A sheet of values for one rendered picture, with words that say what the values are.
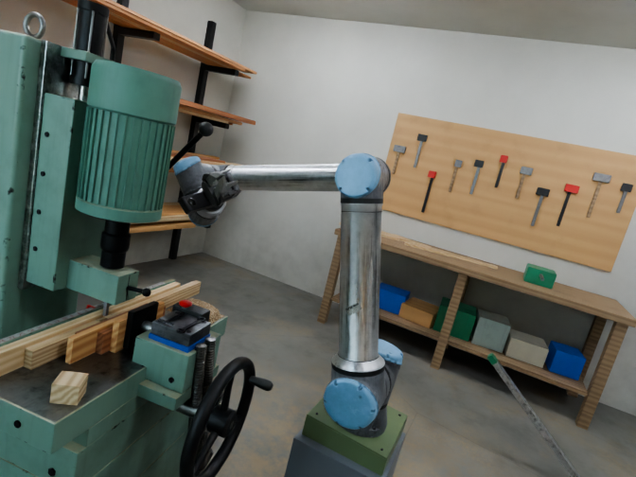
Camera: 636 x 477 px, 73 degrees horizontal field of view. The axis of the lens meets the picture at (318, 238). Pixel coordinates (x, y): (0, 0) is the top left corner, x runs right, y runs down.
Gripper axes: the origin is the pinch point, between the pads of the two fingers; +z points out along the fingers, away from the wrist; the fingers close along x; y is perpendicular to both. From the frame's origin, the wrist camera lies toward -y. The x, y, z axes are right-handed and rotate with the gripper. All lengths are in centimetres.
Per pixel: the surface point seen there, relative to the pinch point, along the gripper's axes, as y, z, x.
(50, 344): -49, 0, 17
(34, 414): -54, 12, 27
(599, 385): 200, -100, 212
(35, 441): -56, 11, 31
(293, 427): 13, -127, 107
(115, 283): -32.6, -1.5, 11.6
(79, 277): -38.0, -7.3, 6.0
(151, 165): -16.2, 13.0, -5.1
